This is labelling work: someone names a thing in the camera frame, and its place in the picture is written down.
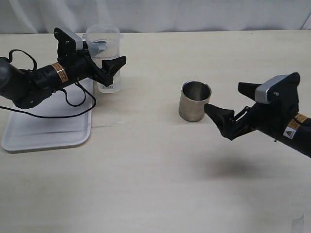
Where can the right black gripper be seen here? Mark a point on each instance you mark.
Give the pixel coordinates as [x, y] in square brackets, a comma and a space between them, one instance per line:
[270, 119]

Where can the clear plastic measuring cup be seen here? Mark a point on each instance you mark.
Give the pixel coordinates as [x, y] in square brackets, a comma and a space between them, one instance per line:
[103, 42]

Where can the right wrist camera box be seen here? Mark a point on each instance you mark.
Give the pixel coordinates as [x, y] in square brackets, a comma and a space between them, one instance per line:
[264, 90]

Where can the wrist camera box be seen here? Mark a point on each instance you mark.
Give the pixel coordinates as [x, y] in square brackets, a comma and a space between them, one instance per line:
[71, 38]
[264, 90]

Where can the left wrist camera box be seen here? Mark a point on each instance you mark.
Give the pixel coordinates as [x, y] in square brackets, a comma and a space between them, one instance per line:
[71, 38]

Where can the stainless steel cup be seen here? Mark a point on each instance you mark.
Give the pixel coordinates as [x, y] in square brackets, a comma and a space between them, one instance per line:
[194, 95]

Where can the white backdrop curtain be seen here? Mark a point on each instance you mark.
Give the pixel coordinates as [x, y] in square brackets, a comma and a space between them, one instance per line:
[148, 16]

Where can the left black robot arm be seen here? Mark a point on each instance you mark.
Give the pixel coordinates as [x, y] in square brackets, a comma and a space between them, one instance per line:
[27, 88]

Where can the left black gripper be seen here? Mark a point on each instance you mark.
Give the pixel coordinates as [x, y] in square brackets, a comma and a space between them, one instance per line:
[79, 65]

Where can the white rectangular plastic tray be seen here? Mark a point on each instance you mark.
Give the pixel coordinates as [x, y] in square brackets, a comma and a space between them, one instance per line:
[61, 121]

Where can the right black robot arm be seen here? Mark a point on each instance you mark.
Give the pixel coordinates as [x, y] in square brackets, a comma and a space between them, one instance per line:
[300, 122]

